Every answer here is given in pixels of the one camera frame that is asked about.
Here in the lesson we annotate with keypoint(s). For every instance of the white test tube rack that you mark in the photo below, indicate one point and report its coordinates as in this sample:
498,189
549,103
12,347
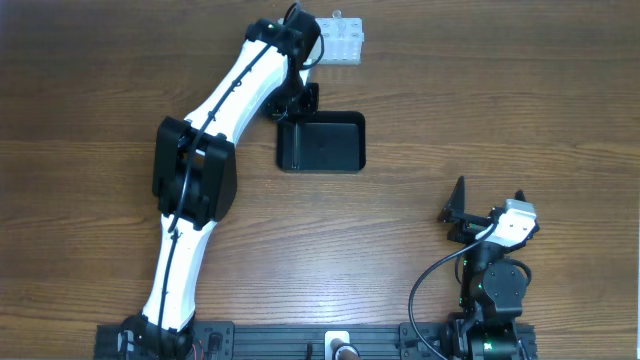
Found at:
345,47

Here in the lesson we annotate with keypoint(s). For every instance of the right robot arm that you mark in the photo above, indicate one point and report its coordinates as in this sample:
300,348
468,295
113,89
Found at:
495,290

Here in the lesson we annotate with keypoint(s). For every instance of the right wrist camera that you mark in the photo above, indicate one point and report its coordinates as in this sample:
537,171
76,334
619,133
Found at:
510,222

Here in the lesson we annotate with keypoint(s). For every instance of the clear test tube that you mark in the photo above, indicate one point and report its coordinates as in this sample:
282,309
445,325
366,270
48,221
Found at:
338,17
298,145

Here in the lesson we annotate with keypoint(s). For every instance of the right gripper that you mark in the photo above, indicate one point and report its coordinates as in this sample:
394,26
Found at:
467,223

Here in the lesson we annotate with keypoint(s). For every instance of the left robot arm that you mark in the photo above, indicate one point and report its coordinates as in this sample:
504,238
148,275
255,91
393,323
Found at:
235,95

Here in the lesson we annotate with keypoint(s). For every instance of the mounting rail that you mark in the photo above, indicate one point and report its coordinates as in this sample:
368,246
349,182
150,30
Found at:
280,342

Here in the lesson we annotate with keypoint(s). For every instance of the black tray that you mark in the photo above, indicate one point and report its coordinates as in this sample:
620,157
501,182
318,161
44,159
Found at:
325,145

